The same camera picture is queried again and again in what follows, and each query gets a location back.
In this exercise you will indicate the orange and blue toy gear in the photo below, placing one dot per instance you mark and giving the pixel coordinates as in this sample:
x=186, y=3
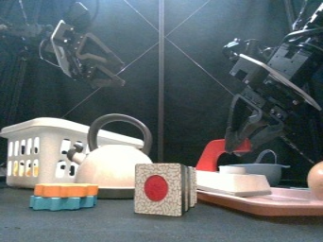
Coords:
x=63, y=197

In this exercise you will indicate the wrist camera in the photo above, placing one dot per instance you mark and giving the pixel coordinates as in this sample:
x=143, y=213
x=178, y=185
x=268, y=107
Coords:
x=246, y=50
x=78, y=14

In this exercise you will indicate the vertical metal frame pole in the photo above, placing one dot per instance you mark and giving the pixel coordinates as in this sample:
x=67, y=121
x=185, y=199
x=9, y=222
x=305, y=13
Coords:
x=161, y=78

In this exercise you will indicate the white plastic laundry basket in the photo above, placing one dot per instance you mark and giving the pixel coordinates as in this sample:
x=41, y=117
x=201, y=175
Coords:
x=46, y=141

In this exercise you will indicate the yellow toy in basket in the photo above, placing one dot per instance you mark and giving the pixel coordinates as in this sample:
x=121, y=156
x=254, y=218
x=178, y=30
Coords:
x=17, y=168

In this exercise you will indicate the blue toy pot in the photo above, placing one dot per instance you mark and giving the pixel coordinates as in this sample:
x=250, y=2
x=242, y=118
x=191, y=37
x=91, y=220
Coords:
x=269, y=171

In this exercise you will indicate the orange toy in basket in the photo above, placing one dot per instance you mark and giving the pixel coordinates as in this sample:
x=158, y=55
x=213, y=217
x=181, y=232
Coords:
x=30, y=170

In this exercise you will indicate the pink rectangular tray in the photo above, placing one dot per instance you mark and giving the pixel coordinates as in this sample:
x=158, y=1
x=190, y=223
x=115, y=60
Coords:
x=273, y=203

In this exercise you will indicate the tan toy egg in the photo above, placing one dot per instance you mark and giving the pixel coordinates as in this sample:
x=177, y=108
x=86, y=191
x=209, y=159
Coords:
x=317, y=181

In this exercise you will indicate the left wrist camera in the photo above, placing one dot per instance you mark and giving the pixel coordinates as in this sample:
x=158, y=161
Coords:
x=78, y=14

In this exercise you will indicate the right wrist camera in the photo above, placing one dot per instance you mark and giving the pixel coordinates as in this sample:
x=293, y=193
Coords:
x=246, y=50

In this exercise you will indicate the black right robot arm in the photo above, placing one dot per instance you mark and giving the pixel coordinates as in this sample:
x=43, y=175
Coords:
x=305, y=28

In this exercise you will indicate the patterned box with red circle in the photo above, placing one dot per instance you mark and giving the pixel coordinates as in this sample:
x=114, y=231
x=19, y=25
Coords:
x=158, y=189

